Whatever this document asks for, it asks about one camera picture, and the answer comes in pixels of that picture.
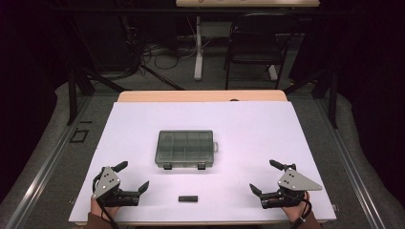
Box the black metal stand frame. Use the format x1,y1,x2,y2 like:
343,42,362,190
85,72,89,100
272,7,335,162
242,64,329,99
66,67,128,126
283,67,339,130

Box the black floor cable loop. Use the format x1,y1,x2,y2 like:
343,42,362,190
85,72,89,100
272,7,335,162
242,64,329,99
154,52,181,71

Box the white table cover sheet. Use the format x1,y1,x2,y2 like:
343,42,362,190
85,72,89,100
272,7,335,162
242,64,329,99
68,100,337,223

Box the wooden desk with white legs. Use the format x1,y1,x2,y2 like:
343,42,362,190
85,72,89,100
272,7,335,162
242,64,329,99
175,0,321,81

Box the black tripod leg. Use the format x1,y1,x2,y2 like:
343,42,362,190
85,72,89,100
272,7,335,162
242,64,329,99
139,64,185,92

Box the white floor cables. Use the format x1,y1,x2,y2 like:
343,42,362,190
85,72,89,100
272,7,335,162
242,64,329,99
176,17,200,61

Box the grey transparent compartment box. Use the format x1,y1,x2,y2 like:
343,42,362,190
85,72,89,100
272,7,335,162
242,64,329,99
154,129,220,171

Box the person's right hand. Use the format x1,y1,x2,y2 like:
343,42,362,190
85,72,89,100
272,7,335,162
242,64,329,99
281,190,311,223

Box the person's left hand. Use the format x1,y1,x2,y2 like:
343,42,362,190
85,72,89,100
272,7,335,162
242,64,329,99
90,197,121,220

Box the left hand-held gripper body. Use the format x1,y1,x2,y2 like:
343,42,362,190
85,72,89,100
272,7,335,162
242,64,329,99
91,165,141,208

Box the dark curtain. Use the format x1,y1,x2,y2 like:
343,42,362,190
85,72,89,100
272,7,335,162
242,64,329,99
0,0,70,198
333,0,405,199

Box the bundle of black floor cables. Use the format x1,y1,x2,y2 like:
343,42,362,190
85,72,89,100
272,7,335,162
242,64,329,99
108,15,152,80

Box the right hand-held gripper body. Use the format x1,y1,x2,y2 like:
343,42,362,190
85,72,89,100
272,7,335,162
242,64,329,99
259,163,324,210

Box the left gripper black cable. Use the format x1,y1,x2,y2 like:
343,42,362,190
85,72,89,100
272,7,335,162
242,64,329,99
91,176,120,229

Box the black folding chair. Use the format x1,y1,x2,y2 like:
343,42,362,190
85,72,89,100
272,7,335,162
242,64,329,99
224,12,300,91

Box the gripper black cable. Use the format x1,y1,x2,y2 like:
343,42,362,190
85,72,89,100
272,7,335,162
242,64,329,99
290,190,312,229
91,176,120,229

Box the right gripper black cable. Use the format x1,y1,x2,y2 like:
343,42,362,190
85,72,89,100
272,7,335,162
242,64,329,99
290,190,312,229

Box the aluminium floor rail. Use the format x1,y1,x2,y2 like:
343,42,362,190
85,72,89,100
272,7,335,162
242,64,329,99
5,94,94,229
313,94,387,229

